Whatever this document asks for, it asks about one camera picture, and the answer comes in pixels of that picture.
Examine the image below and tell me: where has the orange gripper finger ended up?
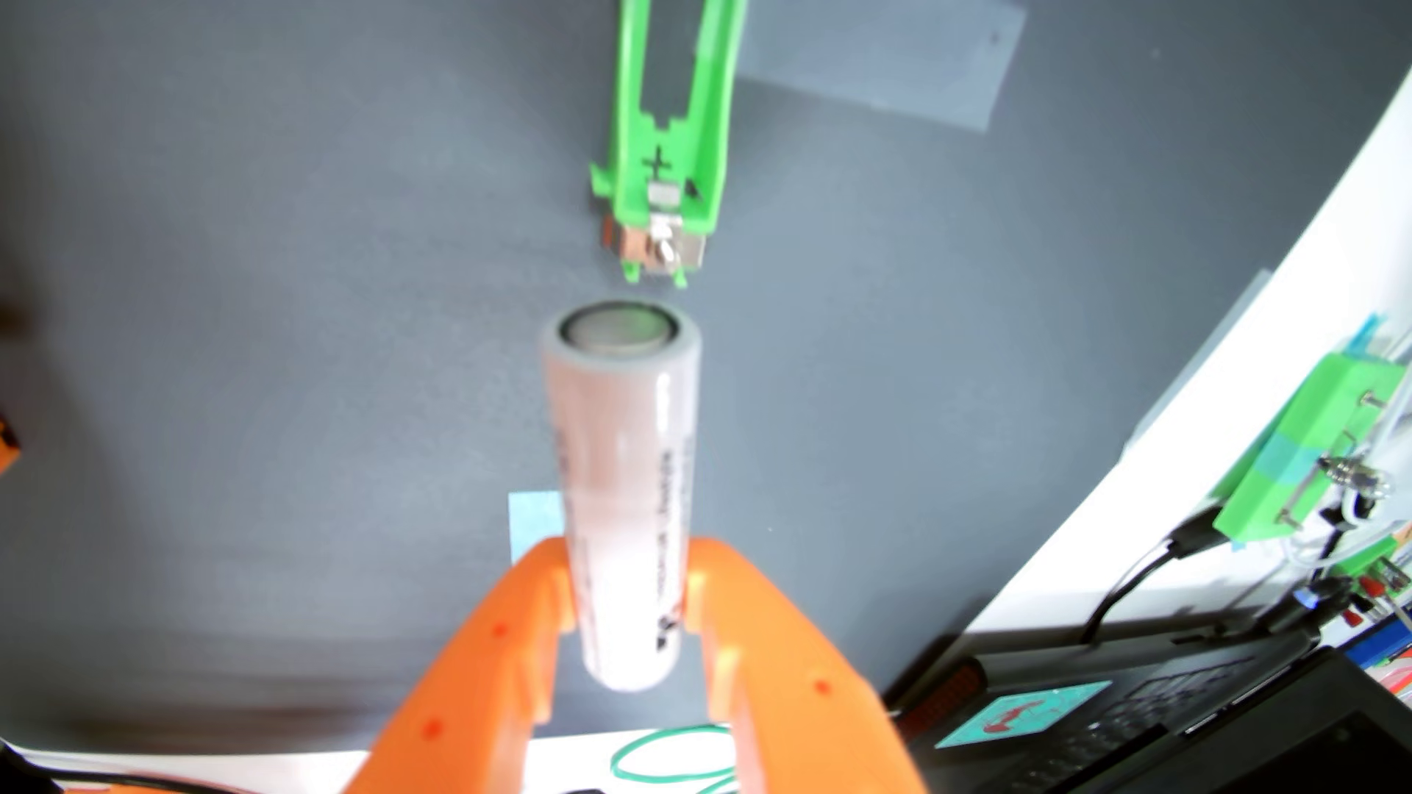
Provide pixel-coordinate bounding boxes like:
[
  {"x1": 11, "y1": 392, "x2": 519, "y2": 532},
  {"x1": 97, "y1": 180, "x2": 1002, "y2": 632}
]
[
  {"x1": 342, "y1": 537, "x2": 580, "y2": 794},
  {"x1": 682, "y1": 537, "x2": 928, "y2": 794}
]

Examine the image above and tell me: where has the white cylindrical battery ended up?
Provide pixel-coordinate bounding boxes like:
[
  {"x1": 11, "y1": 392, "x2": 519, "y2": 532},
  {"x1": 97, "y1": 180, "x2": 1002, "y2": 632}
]
[{"x1": 541, "y1": 300, "x2": 703, "y2": 694}]

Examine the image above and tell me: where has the green battery holder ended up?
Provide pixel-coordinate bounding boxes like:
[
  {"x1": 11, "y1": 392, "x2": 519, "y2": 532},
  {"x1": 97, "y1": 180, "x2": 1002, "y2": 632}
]
[{"x1": 590, "y1": 0, "x2": 752, "y2": 290}]

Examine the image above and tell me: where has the light blue paper marker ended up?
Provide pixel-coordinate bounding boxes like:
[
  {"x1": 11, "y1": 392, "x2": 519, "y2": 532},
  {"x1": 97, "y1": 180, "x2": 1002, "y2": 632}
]
[{"x1": 507, "y1": 490, "x2": 569, "y2": 566}]

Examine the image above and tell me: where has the black Dell laptop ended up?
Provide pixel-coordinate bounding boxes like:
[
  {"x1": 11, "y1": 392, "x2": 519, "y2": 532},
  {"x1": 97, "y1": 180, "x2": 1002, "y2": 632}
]
[{"x1": 882, "y1": 634, "x2": 1412, "y2": 794}]

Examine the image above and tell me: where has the dark grey mat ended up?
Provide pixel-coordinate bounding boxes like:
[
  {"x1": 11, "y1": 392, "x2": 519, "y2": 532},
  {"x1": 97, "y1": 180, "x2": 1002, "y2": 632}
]
[{"x1": 0, "y1": 0, "x2": 1412, "y2": 762}]

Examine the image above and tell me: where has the green block with metal connectors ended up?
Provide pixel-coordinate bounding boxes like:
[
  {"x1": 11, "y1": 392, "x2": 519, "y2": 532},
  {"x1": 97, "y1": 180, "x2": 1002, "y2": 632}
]
[{"x1": 1213, "y1": 351, "x2": 1408, "y2": 544}]

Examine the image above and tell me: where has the grey tape strip on holder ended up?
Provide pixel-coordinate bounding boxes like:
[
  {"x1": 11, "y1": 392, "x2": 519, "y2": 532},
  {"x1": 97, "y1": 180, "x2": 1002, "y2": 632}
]
[{"x1": 733, "y1": 0, "x2": 1027, "y2": 134}]

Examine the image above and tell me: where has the green cable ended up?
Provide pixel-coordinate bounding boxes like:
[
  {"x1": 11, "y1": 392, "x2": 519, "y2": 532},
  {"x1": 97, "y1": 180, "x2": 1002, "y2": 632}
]
[{"x1": 609, "y1": 722, "x2": 741, "y2": 794}]

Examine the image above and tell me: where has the black cable with plug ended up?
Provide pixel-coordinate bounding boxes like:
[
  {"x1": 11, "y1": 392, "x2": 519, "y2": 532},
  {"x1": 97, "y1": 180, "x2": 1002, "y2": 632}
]
[{"x1": 1081, "y1": 509, "x2": 1226, "y2": 646}]

